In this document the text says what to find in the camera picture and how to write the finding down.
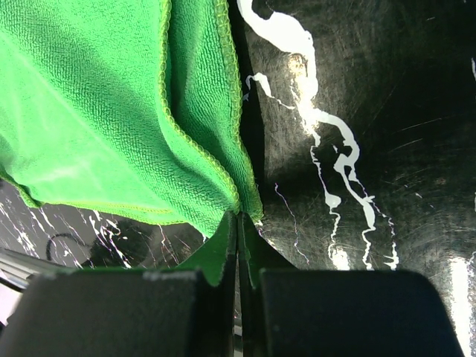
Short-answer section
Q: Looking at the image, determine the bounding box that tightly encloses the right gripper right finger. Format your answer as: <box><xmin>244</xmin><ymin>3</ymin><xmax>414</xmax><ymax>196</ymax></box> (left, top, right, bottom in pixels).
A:
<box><xmin>237</xmin><ymin>213</ymin><xmax>463</xmax><ymax>356</ymax></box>

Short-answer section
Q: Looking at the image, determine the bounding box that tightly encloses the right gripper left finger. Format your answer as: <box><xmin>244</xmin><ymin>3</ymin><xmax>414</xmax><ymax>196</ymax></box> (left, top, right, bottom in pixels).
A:
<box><xmin>1</xmin><ymin>212</ymin><xmax>237</xmax><ymax>356</ymax></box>

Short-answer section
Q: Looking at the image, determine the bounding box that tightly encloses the green microfiber towel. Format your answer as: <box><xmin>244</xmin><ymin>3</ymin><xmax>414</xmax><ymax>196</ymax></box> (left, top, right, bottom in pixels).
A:
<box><xmin>0</xmin><ymin>0</ymin><xmax>263</xmax><ymax>287</ymax></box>

